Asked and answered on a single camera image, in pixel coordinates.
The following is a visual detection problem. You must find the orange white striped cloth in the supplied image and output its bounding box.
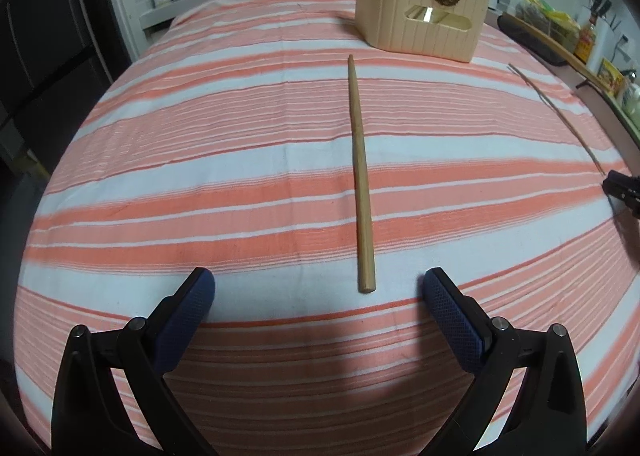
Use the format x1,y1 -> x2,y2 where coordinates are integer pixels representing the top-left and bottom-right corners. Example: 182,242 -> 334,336
12,0 -> 640,456

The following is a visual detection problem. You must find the yellow snack packet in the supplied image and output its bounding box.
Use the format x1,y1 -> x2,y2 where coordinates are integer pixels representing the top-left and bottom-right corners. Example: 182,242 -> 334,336
597,58 -> 627,97

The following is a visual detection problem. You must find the dark refrigerator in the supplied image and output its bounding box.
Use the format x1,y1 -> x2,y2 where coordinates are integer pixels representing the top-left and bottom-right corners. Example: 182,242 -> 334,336
0,0 -> 132,182

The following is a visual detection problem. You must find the wooden cutting board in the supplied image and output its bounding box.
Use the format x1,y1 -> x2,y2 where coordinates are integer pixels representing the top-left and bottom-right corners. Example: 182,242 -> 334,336
497,11 -> 607,88

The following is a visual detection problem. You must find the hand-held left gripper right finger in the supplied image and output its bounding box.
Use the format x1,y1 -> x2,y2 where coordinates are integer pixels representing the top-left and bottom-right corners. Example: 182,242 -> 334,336
422,267 -> 588,456

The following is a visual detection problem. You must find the brown sauce bottle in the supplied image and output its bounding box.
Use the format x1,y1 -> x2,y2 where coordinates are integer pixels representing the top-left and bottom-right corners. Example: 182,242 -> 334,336
575,11 -> 599,62

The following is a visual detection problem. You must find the beige wooden chopstick holder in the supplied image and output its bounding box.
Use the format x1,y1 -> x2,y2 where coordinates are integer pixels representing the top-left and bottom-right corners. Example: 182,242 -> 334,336
354,0 -> 493,64

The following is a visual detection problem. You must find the tapered wooden chopstick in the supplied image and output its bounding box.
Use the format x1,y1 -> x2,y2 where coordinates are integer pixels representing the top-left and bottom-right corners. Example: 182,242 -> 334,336
507,63 -> 607,177
347,53 -> 377,294

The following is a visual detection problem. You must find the yellow green food bag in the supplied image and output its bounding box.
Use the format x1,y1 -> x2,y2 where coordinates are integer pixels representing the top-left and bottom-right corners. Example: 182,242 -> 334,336
515,0 -> 582,49

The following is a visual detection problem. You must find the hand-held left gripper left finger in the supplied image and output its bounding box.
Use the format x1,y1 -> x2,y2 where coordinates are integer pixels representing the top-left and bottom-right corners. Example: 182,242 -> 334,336
50,267 -> 217,456

